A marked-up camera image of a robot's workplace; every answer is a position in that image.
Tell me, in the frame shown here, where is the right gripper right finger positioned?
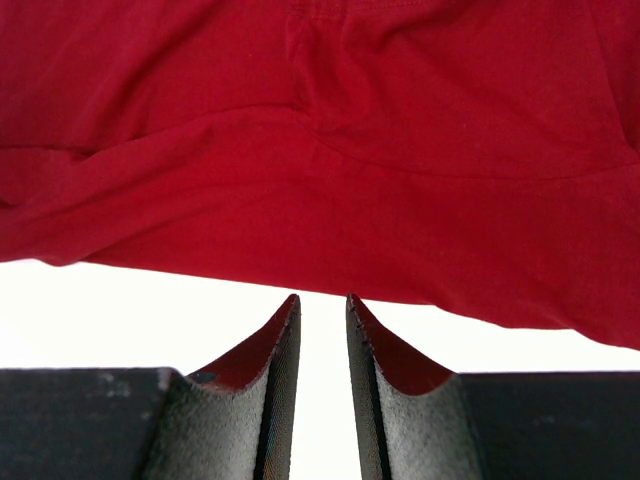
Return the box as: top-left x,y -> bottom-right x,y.
346,294 -> 483,479

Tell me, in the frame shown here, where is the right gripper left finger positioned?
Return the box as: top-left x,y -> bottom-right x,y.
140,294 -> 301,479

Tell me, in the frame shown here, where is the dark red t shirt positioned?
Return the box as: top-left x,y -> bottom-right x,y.
1,1 -> 639,348

